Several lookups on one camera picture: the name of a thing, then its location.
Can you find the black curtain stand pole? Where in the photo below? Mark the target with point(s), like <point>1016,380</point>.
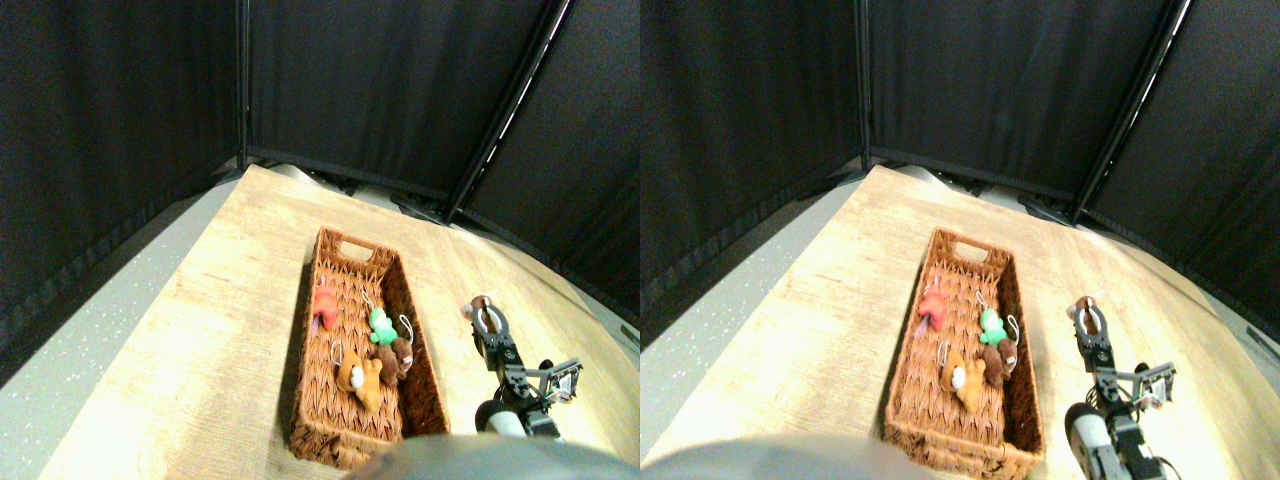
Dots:
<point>1130,110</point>
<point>242,90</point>
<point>862,90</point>
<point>505,110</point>

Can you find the small brown plush toy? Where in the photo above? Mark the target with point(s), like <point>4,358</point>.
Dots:
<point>478,305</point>
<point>1080,305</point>

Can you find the red plush toy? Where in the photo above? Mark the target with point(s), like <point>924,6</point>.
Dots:
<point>934,305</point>
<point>325,305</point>

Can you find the green plush toy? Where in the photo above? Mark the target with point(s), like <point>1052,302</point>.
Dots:
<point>382,327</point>
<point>992,327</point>

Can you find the dark brown plush toy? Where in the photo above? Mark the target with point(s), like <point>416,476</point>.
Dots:
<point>1003,363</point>
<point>397,362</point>

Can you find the black bracket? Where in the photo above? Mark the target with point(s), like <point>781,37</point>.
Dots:
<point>1155,385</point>

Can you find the black curtain stand foot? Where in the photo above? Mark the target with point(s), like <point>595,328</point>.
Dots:
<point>629,333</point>
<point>420,209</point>
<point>1260,340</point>
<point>1045,210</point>
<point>328,181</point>
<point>955,181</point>

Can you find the orange bear plush toy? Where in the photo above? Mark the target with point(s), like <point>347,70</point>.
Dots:
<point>965,380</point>
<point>360,380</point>

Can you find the brown wicker basket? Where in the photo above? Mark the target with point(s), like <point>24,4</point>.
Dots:
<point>930,420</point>
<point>335,420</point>

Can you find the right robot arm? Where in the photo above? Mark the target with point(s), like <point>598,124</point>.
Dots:
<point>505,420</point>
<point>1090,440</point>

